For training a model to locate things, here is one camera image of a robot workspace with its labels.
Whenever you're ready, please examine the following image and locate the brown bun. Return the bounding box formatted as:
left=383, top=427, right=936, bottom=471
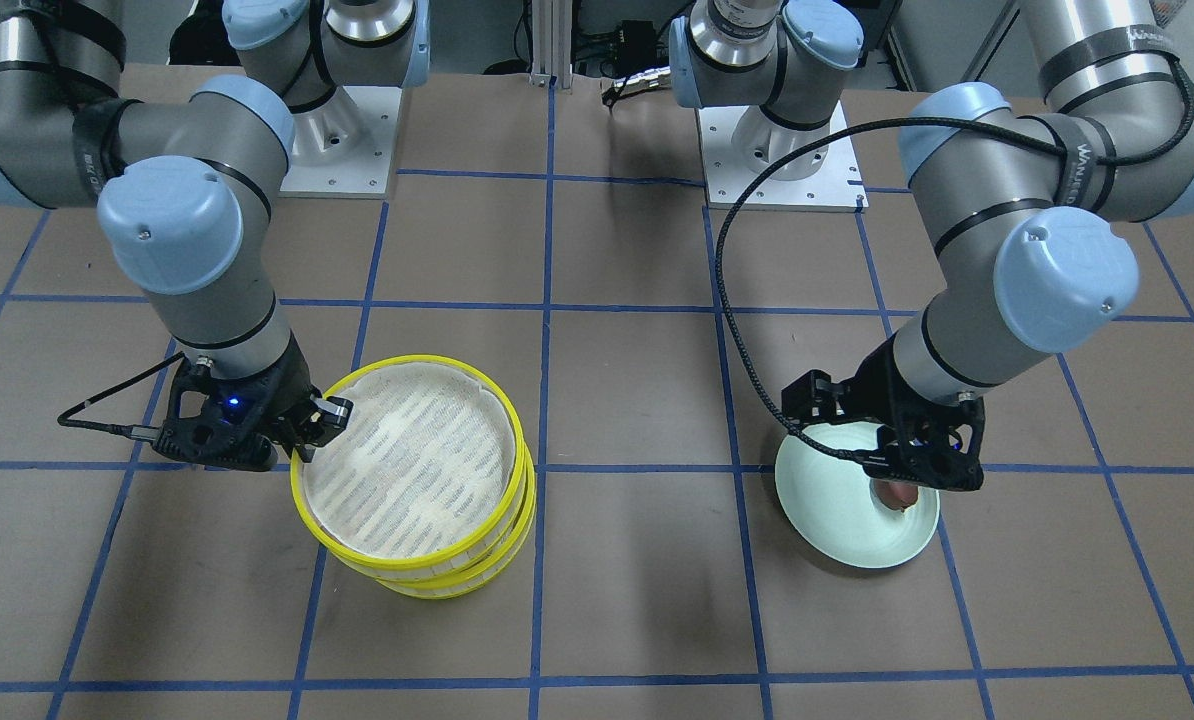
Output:
left=873, top=480, right=921, bottom=512

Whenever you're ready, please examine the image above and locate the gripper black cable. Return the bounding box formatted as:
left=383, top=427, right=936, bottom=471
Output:
left=59, top=350, right=190, bottom=441
left=714, top=115, right=1194, bottom=463

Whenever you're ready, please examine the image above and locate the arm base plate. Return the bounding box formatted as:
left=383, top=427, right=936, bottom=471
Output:
left=281, top=86, right=404, bottom=201
left=700, top=96, right=870, bottom=213

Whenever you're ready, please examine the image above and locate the mint green plate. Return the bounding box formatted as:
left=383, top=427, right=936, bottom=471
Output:
left=775, top=436, right=940, bottom=570

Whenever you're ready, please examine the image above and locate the aluminium frame post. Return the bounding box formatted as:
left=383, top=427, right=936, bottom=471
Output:
left=529, top=0, right=576, bottom=92

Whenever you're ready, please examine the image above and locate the yellow bamboo steamer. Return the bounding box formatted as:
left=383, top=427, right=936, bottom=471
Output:
left=367, top=441, right=537, bottom=599
left=291, top=355, right=527, bottom=579

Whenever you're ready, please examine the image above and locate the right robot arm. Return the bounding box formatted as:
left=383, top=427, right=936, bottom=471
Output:
left=0, top=1, right=431, bottom=470

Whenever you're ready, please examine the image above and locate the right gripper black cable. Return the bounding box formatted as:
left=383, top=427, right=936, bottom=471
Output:
left=59, top=350, right=190, bottom=441

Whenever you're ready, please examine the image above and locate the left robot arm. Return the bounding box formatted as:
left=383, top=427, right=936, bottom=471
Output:
left=745, top=1, right=1194, bottom=491

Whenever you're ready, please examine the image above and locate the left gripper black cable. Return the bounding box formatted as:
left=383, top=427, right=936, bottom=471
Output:
left=714, top=115, right=1194, bottom=463

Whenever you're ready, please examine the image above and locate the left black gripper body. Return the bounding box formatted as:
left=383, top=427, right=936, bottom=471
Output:
left=783, top=341, right=985, bottom=492

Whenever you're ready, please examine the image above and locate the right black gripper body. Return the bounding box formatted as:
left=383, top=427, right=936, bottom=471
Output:
left=152, top=340, right=324, bottom=470

